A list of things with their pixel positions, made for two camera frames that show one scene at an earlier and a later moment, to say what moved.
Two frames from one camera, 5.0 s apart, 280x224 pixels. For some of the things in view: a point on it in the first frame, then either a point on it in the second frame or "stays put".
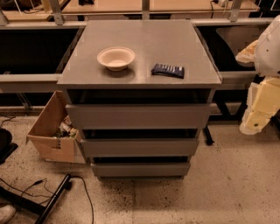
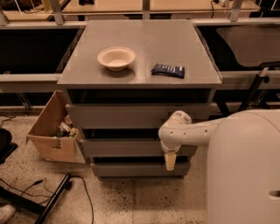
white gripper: (269, 53) to (171, 149)
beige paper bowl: (115, 58) stays put
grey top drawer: (138, 116) stays put
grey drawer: (143, 147) stays put
